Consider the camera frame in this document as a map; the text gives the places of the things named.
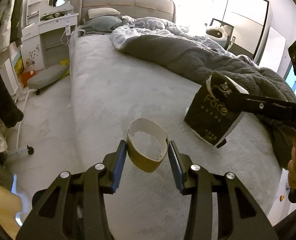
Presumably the white dressing table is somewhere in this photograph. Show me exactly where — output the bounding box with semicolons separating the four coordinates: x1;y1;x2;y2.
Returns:
21;0;79;71

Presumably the grey green pillow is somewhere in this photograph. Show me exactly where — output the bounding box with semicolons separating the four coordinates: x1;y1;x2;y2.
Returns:
77;16;123;36

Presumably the dark grey fluffy blanket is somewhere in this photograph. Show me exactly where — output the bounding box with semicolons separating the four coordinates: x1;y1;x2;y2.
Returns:
118;34;296;170

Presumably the beige padded headboard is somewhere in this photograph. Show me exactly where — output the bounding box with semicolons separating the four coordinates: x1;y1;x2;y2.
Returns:
72;0;176;23

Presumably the white cat bed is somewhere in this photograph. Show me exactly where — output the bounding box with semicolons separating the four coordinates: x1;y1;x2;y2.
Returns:
205;27;228;49

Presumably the beige pillow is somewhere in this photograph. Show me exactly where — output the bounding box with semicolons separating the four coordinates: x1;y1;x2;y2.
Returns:
88;7;120;19

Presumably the brown cardboard tape ring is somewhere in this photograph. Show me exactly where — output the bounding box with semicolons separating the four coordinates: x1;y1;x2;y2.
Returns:
126;117;169;173

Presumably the clothes rack wheeled base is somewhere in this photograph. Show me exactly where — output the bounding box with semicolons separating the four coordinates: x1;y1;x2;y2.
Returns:
6;89;36;157

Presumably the black tissue pack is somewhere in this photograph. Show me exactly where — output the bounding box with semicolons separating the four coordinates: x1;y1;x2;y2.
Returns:
184;71;249;148

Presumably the blue white patterned duvet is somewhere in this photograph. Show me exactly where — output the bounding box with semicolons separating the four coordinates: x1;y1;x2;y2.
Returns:
109;16;258;68

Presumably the white wardrobe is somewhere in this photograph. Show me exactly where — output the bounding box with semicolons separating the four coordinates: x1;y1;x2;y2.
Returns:
202;0;271;64

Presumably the colourful picture book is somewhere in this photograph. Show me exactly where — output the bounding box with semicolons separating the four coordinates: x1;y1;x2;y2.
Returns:
12;51;25;87

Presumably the grey bed mattress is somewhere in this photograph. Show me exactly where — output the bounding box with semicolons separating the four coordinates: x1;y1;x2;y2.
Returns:
69;31;281;239

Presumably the white charger with cable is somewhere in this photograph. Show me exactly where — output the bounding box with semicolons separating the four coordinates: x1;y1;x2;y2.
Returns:
60;22;71;46

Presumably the red bag on floor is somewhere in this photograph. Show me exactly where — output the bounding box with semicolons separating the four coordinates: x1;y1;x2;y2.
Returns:
21;70;36;88

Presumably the grey padded stool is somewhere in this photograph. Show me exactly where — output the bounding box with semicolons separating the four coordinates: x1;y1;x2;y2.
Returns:
27;64;69;94

